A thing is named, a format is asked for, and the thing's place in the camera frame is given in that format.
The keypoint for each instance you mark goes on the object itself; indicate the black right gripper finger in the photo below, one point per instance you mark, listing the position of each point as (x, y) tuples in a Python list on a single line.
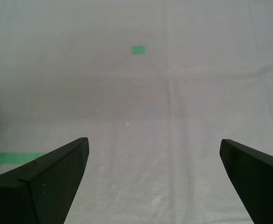
[(262, 182), (33, 191)]

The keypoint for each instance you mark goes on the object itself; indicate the long green tape strip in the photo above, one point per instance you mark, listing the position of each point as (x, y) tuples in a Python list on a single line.
[(10, 158)]

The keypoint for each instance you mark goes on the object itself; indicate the white woven table cloth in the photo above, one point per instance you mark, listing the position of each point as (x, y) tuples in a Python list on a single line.
[(136, 105)]

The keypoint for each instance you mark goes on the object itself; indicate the small green tape square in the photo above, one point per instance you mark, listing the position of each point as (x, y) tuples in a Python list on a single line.
[(138, 50)]

